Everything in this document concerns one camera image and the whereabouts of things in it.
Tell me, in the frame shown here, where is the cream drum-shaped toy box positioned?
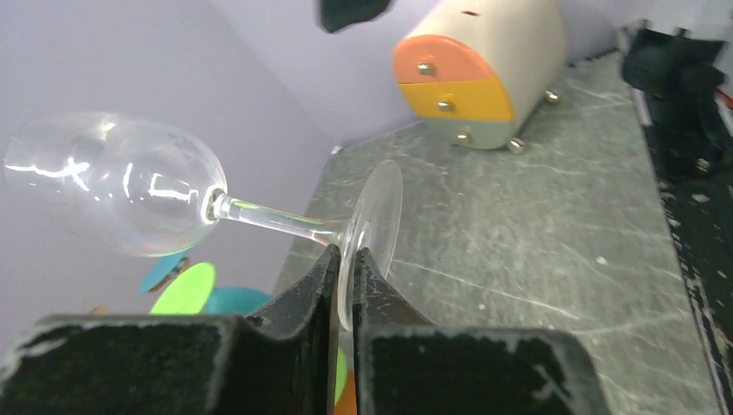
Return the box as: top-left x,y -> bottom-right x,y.
392,0 -> 568,154

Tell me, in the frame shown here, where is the blue plastic wine glass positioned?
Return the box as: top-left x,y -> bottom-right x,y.
137,250 -> 273,317

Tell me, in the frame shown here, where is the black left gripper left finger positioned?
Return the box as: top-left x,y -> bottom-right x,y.
1,246 -> 341,414

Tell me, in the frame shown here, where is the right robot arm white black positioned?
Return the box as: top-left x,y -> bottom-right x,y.
392,1 -> 732,181

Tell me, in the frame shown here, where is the green plastic wine glass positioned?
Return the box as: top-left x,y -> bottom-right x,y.
149,262 -> 348,405

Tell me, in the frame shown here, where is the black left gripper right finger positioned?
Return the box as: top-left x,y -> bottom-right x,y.
352,249 -> 609,414

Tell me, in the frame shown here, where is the clear wine glass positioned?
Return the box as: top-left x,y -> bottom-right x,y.
3,112 -> 403,329

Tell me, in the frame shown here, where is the gold wire wine glass rack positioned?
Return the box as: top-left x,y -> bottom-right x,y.
88,258 -> 359,415

